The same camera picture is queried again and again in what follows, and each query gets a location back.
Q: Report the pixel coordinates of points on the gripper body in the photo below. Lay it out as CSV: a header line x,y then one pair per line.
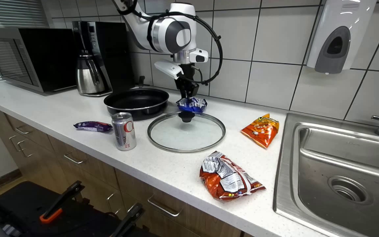
x,y
187,76

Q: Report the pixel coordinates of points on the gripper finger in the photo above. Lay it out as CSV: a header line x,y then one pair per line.
x,y
183,93
193,92

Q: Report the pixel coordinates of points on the blue snack bag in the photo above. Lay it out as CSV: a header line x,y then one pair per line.
x,y
194,104

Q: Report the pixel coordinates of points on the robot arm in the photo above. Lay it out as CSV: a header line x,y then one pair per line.
x,y
163,31

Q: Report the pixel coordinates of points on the glass pan lid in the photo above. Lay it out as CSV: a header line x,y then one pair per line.
x,y
186,135

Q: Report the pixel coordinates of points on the black frying pan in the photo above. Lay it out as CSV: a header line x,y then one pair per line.
x,y
137,100

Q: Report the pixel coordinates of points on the silver soda can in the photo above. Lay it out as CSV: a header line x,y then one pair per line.
x,y
123,132

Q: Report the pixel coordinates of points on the black coffee maker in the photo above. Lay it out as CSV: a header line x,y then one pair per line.
x,y
113,52

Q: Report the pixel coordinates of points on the orange snack bag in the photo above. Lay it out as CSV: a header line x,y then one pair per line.
x,y
261,131

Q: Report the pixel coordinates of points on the crumpled red snack bag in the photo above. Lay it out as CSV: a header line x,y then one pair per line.
x,y
225,177

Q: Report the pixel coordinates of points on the purple snack packet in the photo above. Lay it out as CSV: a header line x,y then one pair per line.
x,y
93,126

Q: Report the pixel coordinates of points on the steel coffee carafe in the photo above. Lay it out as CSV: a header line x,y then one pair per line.
x,y
89,75

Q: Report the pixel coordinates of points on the black microwave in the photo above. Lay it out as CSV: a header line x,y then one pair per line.
x,y
48,56

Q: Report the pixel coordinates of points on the white soap dispenser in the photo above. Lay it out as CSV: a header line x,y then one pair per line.
x,y
337,36

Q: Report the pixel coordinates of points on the black clamp orange tip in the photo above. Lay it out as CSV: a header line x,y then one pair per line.
x,y
61,200

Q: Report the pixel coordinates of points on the steel sink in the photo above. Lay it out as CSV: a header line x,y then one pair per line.
x,y
341,177

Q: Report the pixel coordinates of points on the microwave door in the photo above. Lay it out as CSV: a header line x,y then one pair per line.
x,y
8,61

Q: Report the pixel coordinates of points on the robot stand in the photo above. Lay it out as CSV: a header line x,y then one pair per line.
x,y
28,204

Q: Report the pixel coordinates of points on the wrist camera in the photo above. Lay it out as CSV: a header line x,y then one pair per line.
x,y
169,68

